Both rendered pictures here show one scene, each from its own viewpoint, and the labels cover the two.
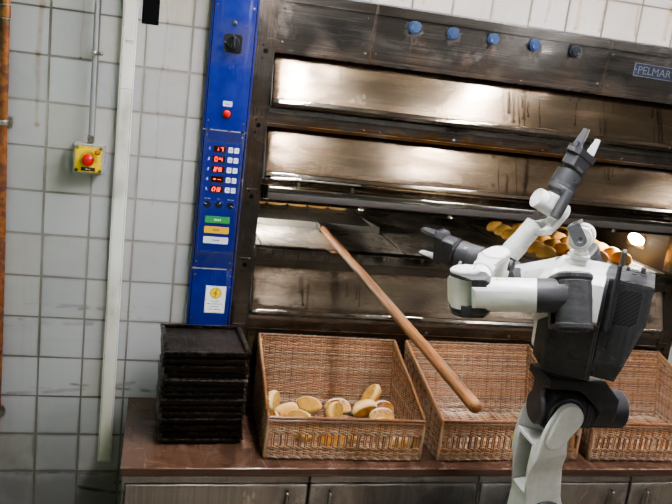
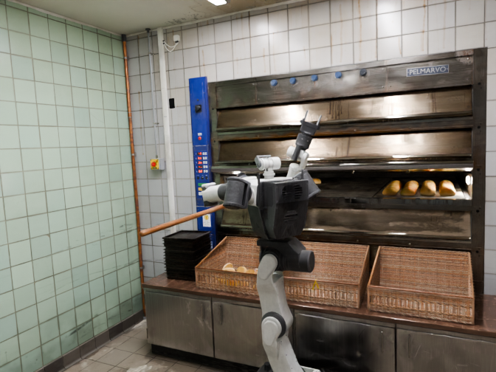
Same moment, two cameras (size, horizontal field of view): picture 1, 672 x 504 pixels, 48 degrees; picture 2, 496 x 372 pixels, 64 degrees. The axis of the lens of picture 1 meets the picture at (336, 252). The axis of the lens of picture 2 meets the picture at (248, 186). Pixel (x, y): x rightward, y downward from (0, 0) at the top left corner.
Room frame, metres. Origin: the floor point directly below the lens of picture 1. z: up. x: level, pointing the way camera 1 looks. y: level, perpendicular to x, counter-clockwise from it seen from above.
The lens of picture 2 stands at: (0.39, -1.92, 1.58)
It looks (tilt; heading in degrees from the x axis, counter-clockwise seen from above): 6 degrees down; 39
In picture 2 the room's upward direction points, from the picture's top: 3 degrees counter-clockwise
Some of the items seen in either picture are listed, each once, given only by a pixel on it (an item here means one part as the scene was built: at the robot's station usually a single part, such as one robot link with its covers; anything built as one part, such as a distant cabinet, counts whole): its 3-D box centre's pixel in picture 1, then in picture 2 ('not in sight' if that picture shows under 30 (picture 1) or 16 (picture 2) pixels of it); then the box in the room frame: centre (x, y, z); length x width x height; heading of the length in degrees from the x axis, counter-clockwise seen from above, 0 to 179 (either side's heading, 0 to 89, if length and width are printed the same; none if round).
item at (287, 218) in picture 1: (312, 217); not in sight; (3.42, 0.13, 1.20); 0.55 x 0.36 x 0.03; 104
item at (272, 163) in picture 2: (581, 240); (269, 165); (2.09, -0.68, 1.47); 0.10 x 0.07 x 0.09; 158
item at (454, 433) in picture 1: (486, 397); (322, 271); (2.70, -0.64, 0.72); 0.56 x 0.49 x 0.28; 105
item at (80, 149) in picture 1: (89, 158); (156, 164); (2.56, 0.88, 1.46); 0.10 x 0.07 x 0.10; 104
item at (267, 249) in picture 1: (474, 265); (330, 199); (2.98, -0.56, 1.16); 1.80 x 0.06 x 0.04; 104
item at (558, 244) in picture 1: (556, 241); (419, 187); (3.52, -1.03, 1.21); 0.61 x 0.48 x 0.06; 14
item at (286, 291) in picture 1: (471, 300); (330, 219); (2.96, -0.57, 1.02); 1.79 x 0.11 x 0.19; 104
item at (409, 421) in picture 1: (335, 393); (243, 263); (2.56, -0.06, 0.72); 0.56 x 0.49 x 0.28; 103
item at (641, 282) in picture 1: (589, 314); (276, 204); (2.06, -0.73, 1.27); 0.34 x 0.30 x 0.36; 158
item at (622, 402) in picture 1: (579, 398); (286, 254); (2.09, -0.76, 1.00); 0.28 x 0.13 x 0.18; 103
